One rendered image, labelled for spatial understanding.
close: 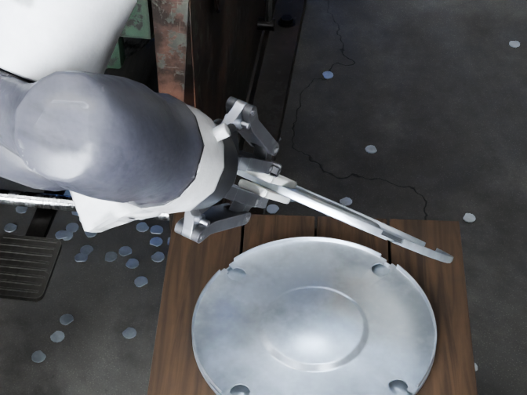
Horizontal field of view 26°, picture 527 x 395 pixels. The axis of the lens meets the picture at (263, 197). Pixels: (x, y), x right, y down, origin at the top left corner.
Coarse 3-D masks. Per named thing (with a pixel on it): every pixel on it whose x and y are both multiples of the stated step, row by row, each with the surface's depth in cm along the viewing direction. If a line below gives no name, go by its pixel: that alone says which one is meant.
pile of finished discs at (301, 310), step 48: (288, 240) 146; (336, 240) 145; (240, 288) 140; (288, 288) 140; (336, 288) 140; (384, 288) 140; (192, 336) 134; (240, 336) 135; (288, 336) 134; (336, 336) 134; (384, 336) 135; (432, 336) 135; (240, 384) 130; (288, 384) 130; (336, 384) 130; (384, 384) 130
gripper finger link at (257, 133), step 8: (232, 96) 98; (232, 104) 97; (248, 104) 97; (248, 112) 97; (256, 112) 98; (248, 120) 97; (256, 120) 99; (256, 128) 99; (264, 128) 101; (248, 136) 102; (256, 136) 100; (264, 136) 102; (272, 136) 103; (256, 144) 104; (264, 144) 102; (272, 144) 104; (272, 152) 105
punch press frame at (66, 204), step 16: (144, 0) 149; (144, 16) 151; (128, 32) 153; (144, 32) 153; (112, 64) 158; (0, 192) 178; (16, 192) 178; (32, 192) 178; (48, 208) 178; (64, 208) 177
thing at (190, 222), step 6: (186, 216) 97; (192, 216) 97; (198, 216) 98; (204, 216) 99; (186, 222) 98; (192, 222) 97; (198, 222) 98; (204, 222) 98; (186, 228) 98; (192, 228) 98; (186, 234) 98
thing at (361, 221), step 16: (288, 192) 109; (304, 192) 121; (320, 208) 108; (336, 208) 117; (352, 224) 108; (368, 224) 109; (384, 224) 135; (400, 240) 120; (416, 240) 131; (432, 256) 114; (448, 256) 116
